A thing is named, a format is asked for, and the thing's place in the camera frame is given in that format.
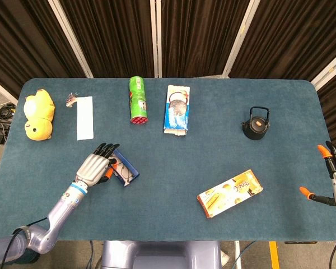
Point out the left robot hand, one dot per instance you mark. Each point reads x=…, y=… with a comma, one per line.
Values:
x=93, y=168

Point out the blue and white glasses case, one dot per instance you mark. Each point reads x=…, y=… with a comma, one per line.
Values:
x=126, y=168

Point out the lavender robot base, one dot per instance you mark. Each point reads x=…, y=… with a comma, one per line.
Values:
x=161, y=255

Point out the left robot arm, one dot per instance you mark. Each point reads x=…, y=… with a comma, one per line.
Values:
x=53, y=218

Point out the white paper strip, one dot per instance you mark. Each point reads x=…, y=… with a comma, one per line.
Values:
x=84, y=117

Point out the small frayed tassel bundle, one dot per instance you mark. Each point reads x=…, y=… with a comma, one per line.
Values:
x=71, y=100

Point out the yellow plush duck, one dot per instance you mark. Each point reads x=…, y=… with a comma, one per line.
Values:
x=38, y=115

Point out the green cylindrical chip can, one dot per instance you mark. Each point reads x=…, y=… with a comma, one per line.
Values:
x=138, y=101

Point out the blue-green table mat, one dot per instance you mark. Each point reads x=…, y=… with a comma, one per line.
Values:
x=184, y=157

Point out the black cast iron teapot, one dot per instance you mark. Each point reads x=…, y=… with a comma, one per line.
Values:
x=255, y=126

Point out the blue and white cookie box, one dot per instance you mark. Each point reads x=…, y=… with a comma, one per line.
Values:
x=177, y=110

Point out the yellow and orange snack box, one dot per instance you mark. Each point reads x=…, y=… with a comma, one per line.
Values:
x=229, y=193

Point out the white table leg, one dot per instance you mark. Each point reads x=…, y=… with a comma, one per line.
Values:
x=237, y=255

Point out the white partition frame post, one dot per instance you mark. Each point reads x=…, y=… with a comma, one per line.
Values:
x=329, y=70
x=70, y=37
x=156, y=37
x=239, y=37

